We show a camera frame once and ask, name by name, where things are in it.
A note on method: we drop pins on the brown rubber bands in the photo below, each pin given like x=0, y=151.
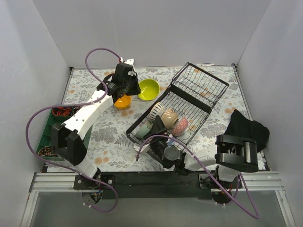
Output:
x=46, y=151

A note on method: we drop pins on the green compartment tray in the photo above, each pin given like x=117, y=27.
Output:
x=46, y=135

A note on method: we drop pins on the orange rubber bands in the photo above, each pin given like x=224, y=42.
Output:
x=62, y=111

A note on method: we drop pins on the orange plastic bowl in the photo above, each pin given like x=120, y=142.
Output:
x=123, y=102

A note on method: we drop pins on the pink patterned bowl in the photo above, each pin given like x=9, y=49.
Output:
x=180, y=128

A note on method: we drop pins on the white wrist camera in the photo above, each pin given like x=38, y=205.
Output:
x=129, y=62
x=143, y=149

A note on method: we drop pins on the beige ceramic bowl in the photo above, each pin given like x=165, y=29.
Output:
x=169, y=118

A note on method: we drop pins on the blue floral white bowl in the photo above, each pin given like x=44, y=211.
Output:
x=170, y=142

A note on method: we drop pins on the mint green flower bowl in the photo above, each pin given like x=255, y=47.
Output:
x=144, y=130

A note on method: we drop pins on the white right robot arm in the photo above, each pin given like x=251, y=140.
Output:
x=231, y=154

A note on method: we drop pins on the blue striped white bowl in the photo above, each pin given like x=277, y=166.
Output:
x=157, y=110

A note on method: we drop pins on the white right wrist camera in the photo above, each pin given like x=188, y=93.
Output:
x=143, y=149

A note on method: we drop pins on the lime green bowl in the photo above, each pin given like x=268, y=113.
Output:
x=150, y=89

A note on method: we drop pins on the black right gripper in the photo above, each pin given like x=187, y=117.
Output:
x=154, y=137

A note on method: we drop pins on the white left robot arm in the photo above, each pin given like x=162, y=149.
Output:
x=67, y=138

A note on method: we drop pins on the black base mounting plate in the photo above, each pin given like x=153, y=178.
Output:
x=129, y=185

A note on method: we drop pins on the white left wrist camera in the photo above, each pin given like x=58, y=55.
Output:
x=129, y=62

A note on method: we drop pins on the black cloth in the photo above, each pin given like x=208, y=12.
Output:
x=240, y=126

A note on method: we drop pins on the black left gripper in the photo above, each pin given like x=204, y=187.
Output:
x=130, y=86

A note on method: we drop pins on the black wire dish rack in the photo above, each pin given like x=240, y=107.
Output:
x=213, y=85

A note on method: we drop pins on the aluminium frame rail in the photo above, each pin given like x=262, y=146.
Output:
x=63, y=182

